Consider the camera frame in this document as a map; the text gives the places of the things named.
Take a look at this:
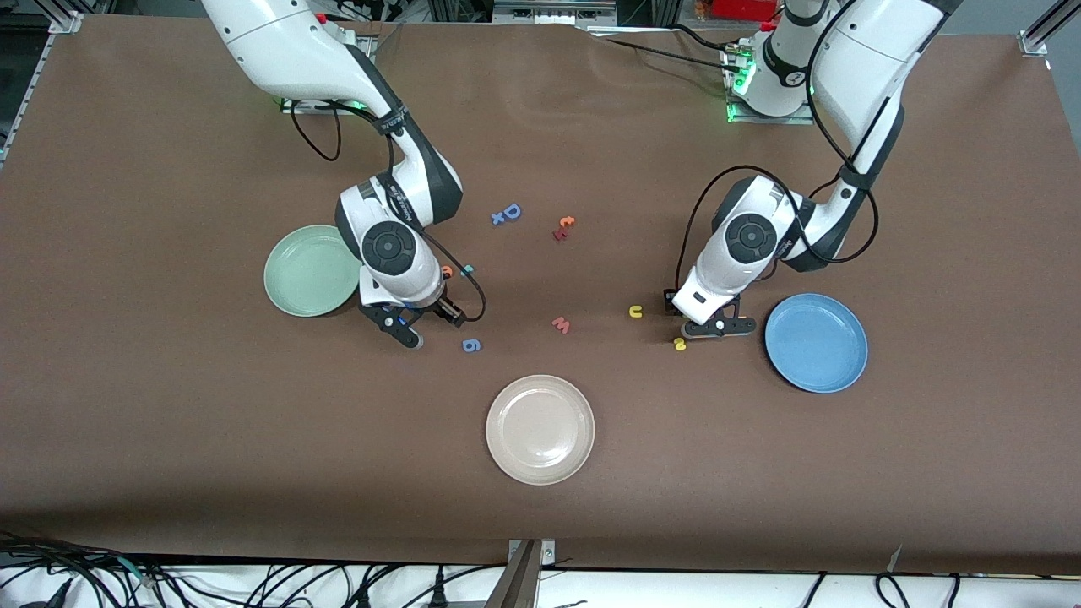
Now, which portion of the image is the aluminium left arm base plate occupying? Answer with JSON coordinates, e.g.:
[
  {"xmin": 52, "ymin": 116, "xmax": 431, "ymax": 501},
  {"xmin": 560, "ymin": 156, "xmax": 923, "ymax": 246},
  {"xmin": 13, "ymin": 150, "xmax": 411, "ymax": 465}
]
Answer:
[{"xmin": 724, "ymin": 42, "xmax": 817, "ymax": 126}]

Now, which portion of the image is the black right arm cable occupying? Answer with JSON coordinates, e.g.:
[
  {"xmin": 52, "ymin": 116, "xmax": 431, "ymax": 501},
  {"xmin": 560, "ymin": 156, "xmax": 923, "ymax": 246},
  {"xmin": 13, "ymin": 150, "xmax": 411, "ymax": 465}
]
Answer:
[{"xmin": 290, "ymin": 100, "xmax": 489, "ymax": 326}]

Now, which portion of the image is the black base power cable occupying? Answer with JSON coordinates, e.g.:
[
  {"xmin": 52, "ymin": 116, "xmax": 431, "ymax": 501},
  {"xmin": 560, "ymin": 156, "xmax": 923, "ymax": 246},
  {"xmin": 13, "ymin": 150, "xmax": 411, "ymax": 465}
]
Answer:
[{"xmin": 591, "ymin": 24, "xmax": 742, "ymax": 67}]

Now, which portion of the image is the light green plate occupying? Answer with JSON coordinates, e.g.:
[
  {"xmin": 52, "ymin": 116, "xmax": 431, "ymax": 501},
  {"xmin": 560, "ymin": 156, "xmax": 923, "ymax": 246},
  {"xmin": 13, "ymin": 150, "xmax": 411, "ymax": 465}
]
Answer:
[{"xmin": 263, "ymin": 224, "xmax": 362, "ymax": 318}]

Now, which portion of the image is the aluminium frame rail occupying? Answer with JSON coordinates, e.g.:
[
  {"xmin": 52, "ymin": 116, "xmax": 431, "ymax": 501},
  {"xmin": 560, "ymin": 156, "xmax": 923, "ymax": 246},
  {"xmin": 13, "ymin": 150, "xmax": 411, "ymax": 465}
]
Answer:
[
  {"xmin": 0, "ymin": 8, "xmax": 85, "ymax": 170},
  {"xmin": 1018, "ymin": 0, "xmax": 1081, "ymax": 58}
]

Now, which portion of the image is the grey metal table bracket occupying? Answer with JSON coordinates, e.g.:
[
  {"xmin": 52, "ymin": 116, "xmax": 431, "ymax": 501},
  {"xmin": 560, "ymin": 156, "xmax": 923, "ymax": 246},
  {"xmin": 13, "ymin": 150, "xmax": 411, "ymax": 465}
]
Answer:
[{"xmin": 486, "ymin": 539, "xmax": 558, "ymax": 608}]

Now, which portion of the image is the brown table cover sheet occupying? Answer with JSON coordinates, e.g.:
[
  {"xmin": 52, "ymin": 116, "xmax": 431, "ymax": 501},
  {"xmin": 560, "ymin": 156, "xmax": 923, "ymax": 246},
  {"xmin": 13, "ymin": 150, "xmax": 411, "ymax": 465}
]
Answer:
[{"xmin": 0, "ymin": 13, "xmax": 1081, "ymax": 577}]

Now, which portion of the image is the red box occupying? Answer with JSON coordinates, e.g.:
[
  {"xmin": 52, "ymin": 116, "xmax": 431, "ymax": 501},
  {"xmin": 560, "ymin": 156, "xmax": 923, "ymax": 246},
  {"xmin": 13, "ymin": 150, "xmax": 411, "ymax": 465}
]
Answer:
[{"xmin": 712, "ymin": 0, "xmax": 782, "ymax": 22}]

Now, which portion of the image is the blue plate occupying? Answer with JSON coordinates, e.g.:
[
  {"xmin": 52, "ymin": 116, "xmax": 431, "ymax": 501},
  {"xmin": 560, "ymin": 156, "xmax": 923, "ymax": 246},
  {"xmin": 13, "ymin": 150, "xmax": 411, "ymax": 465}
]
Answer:
[{"xmin": 763, "ymin": 292, "xmax": 870, "ymax": 394}]

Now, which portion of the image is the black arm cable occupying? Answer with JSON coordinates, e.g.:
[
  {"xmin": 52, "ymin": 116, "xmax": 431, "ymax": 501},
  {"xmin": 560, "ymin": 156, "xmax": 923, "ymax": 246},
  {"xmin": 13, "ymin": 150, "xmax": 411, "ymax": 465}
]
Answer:
[
  {"xmin": 290, "ymin": 100, "xmax": 489, "ymax": 326},
  {"xmin": 674, "ymin": 0, "xmax": 917, "ymax": 292}
]

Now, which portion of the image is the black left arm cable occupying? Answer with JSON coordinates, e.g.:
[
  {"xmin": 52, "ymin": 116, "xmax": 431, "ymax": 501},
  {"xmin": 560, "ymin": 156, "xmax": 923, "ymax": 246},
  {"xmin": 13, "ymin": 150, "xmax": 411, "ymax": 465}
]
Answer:
[{"xmin": 674, "ymin": 0, "xmax": 917, "ymax": 292}]

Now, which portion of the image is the grey metal frame beam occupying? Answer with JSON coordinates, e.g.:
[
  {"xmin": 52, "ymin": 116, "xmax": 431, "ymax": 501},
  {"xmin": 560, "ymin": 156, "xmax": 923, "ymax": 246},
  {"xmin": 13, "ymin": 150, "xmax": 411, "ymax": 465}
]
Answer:
[{"xmin": 492, "ymin": 0, "xmax": 619, "ymax": 26}]

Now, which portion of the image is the beige plate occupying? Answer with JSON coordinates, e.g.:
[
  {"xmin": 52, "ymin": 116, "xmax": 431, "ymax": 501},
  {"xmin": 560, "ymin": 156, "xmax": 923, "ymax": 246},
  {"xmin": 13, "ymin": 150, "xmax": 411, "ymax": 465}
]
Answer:
[{"xmin": 485, "ymin": 374, "xmax": 596, "ymax": 486}]

